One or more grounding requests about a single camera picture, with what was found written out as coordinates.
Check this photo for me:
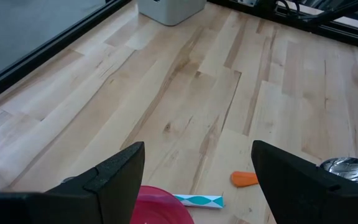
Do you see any black aluminium table frame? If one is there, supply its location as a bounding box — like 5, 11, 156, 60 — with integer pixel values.
0, 0, 358, 106

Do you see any grey plastic bin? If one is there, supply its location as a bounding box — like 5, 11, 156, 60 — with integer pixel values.
137, 0, 207, 27

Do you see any pink plastic bowl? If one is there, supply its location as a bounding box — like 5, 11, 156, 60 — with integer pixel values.
130, 185, 195, 224

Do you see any spoon blue white striped handle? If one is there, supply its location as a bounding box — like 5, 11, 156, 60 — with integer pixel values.
61, 175, 225, 210

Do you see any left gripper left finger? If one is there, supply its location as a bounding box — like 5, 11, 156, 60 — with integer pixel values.
0, 141, 145, 224

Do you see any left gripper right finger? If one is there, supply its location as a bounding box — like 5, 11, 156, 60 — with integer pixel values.
251, 139, 358, 224

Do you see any silver spoon orange handle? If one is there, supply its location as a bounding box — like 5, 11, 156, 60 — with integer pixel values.
231, 157, 358, 189

